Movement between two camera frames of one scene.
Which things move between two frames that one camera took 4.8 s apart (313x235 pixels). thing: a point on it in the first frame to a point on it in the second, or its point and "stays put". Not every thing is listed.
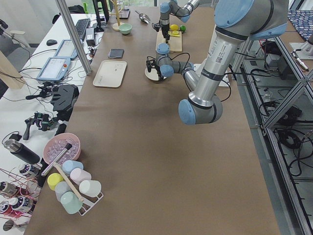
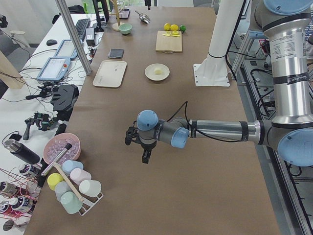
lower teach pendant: [55, 69] stays put
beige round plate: [153, 74] stays put
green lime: [182, 28] stays put
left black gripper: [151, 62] to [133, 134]
